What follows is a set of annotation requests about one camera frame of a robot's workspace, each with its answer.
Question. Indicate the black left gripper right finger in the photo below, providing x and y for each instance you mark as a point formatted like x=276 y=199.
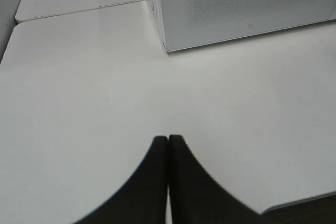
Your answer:
x=195 y=197

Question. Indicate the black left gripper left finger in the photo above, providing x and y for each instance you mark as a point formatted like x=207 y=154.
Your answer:
x=143 y=197

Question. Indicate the white microwave door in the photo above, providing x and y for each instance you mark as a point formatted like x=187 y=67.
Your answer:
x=249 y=6

